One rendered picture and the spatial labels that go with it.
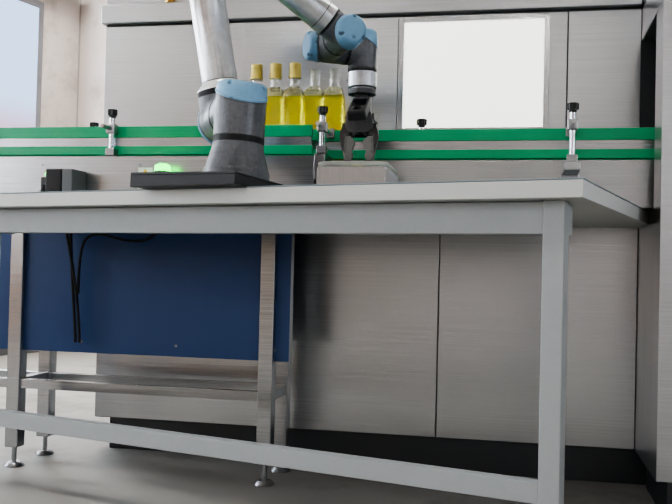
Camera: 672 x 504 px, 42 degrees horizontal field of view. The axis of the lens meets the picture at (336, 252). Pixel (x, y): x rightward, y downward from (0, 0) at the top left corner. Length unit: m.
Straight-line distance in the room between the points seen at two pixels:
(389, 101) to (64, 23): 4.03
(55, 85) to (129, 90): 3.35
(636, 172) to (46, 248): 1.62
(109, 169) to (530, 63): 1.22
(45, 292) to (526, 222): 1.47
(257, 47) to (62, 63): 3.66
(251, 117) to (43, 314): 0.97
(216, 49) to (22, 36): 3.96
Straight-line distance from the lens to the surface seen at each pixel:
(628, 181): 2.37
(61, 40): 6.31
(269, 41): 2.72
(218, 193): 1.90
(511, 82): 2.58
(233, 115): 1.97
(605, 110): 2.61
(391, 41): 2.64
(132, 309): 2.50
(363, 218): 1.77
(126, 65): 2.90
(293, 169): 2.34
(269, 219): 1.88
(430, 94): 2.59
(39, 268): 2.63
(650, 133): 2.41
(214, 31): 2.15
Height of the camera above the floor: 0.58
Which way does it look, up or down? 1 degrees up
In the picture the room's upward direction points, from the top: 1 degrees clockwise
